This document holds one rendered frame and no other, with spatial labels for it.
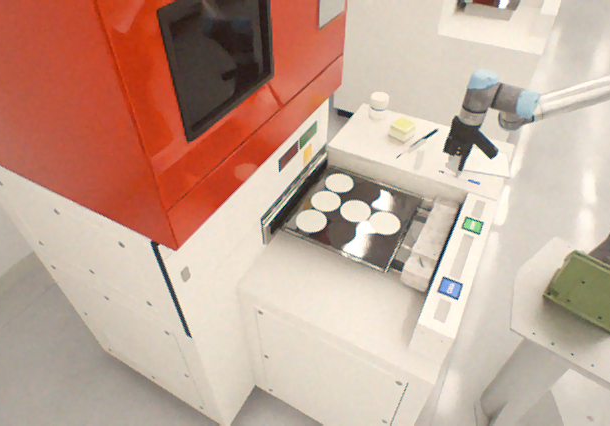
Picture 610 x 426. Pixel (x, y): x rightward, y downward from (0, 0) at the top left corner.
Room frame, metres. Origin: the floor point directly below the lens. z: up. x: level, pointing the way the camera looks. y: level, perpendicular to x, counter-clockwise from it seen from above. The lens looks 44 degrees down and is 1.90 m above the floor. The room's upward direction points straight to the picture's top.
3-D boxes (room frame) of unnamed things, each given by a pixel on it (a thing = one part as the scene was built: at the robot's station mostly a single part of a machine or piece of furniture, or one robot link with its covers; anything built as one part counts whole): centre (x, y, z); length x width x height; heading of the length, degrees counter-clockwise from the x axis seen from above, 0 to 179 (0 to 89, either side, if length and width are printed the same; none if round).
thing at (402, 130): (1.33, -0.36, 1.00); 0.07 x 0.07 x 0.07; 46
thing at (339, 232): (0.99, -0.16, 0.90); 0.34 x 0.34 x 0.01; 62
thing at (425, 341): (0.76, -0.45, 0.89); 0.55 x 0.09 x 0.14; 152
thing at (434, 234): (0.88, -0.40, 0.87); 0.36 x 0.08 x 0.03; 152
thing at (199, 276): (0.93, 0.13, 1.02); 0.82 x 0.03 x 0.40; 152
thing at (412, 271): (0.74, -0.33, 0.89); 0.08 x 0.03 x 0.03; 62
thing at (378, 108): (1.48, -0.29, 1.01); 0.07 x 0.07 x 0.10
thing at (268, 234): (1.08, 0.03, 0.89); 0.44 x 0.02 x 0.10; 152
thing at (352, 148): (1.29, -0.43, 0.89); 0.62 x 0.35 x 0.14; 62
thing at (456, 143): (1.10, -0.49, 1.13); 0.09 x 0.08 x 0.12; 62
